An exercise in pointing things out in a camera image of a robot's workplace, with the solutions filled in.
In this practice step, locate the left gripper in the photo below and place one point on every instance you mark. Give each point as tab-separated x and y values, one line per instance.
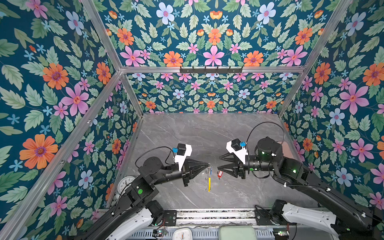
186	170

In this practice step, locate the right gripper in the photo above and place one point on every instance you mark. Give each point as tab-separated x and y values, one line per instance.
238	168

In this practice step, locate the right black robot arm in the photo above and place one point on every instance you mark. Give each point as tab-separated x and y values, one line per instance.
343	218

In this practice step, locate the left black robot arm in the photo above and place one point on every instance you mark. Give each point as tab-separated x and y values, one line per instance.
136	207

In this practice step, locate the pink eraser case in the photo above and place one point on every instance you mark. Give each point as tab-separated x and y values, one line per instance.
287	152

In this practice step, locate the white clock at front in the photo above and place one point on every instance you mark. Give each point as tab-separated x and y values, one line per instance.
183	234

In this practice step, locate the pale green box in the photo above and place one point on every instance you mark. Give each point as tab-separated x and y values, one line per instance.
237	233

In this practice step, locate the white round alarm clock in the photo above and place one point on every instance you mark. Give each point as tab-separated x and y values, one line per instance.
126	181

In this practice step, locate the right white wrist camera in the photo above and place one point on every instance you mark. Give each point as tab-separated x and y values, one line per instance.
238	148

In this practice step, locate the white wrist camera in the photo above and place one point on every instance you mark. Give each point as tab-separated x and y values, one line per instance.
238	148
181	152

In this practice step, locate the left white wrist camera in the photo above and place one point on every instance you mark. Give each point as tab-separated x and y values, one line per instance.
181	152

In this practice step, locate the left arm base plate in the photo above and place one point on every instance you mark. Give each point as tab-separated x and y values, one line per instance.
169	218

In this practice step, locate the aluminium front rail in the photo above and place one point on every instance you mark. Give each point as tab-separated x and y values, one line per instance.
216	217

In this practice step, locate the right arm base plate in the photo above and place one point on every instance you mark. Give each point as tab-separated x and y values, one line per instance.
264	218

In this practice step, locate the black hook rail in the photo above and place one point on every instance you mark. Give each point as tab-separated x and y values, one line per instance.
210	70

